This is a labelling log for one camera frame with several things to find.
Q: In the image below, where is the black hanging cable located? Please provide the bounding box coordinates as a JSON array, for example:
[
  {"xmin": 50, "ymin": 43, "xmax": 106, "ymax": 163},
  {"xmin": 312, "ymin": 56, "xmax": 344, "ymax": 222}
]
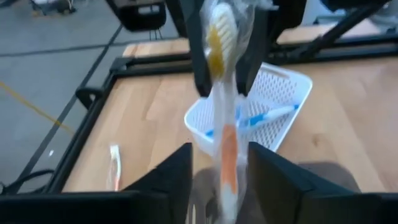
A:
[{"xmin": 0, "ymin": 167, "xmax": 55, "ymax": 195}]

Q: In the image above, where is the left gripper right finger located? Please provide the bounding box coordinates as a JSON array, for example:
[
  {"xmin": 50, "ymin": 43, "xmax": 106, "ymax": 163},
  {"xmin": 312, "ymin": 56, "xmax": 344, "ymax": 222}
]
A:
[{"xmin": 248, "ymin": 141, "xmax": 357, "ymax": 224}]

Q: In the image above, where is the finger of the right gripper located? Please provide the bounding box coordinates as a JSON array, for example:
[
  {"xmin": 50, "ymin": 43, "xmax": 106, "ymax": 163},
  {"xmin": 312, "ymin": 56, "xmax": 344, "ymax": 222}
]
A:
[
  {"xmin": 180, "ymin": 0, "xmax": 215, "ymax": 98},
  {"xmin": 234, "ymin": 0, "xmax": 272, "ymax": 97}
]

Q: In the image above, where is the blue white toothbrush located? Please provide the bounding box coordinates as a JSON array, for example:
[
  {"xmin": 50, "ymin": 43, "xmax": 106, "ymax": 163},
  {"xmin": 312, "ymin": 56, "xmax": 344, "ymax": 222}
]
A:
[{"xmin": 205, "ymin": 104, "xmax": 301, "ymax": 138}]

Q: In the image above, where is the white perforated plastic basket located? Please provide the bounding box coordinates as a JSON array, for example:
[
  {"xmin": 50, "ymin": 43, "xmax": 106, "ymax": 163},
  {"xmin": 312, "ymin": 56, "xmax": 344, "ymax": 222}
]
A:
[{"xmin": 183, "ymin": 62, "xmax": 313, "ymax": 156}]

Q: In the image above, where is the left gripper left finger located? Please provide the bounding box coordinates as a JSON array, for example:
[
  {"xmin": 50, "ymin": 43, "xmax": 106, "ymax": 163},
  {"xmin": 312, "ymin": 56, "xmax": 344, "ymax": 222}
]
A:
[{"xmin": 124, "ymin": 142, "xmax": 193, "ymax": 224}]

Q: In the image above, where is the orange white toothbrush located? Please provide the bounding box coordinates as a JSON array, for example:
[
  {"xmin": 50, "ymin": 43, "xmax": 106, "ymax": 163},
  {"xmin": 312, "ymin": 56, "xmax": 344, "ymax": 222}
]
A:
[
  {"xmin": 198, "ymin": 0, "xmax": 261, "ymax": 224},
  {"xmin": 106, "ymin": 143, "xmax": 123, "ymax": 192}
]

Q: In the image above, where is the grey translucent plastic bin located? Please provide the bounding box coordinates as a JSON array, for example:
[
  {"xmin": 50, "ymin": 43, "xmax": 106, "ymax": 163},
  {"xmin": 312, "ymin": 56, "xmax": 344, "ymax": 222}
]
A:
[{"xmin": 186, "ymin": 161, "xmax": 363, "ymax": 224}]

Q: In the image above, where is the black box on stand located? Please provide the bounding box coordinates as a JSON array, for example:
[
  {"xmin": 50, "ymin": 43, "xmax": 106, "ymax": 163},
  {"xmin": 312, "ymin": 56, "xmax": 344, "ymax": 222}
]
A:
[{"xmin": 105, "ymin": 0, "xmax": 168, "ymax": 40}]

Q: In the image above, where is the black aluminium table frame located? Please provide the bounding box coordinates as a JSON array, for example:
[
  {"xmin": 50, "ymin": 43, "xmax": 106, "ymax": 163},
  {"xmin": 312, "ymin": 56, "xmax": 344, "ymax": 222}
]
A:
[{"xmin": 46, "ymin": 0, "xmax": 398, "ymax": 194}]

